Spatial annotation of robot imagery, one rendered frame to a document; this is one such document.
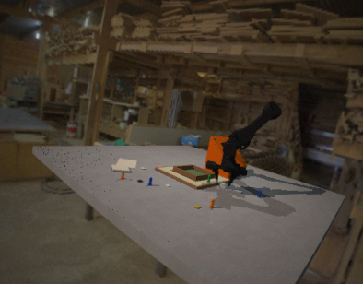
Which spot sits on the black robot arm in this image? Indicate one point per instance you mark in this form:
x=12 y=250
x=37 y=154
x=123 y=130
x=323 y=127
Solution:
x=243 y=136

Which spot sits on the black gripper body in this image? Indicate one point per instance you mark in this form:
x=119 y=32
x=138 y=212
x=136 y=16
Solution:
x=211 y=165

